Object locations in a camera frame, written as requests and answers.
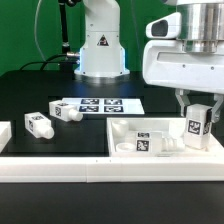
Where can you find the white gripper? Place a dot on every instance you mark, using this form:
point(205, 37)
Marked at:
point(166, 64)

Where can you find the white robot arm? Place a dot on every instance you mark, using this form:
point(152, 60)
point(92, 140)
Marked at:
point(115, 32)

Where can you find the white sheet with markers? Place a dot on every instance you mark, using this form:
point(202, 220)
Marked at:
point(106, 105)

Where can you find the white U-shaped fence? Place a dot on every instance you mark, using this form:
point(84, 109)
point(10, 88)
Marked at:
point(106, 169)

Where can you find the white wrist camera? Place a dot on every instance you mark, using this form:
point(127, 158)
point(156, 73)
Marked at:
point(168, 27)

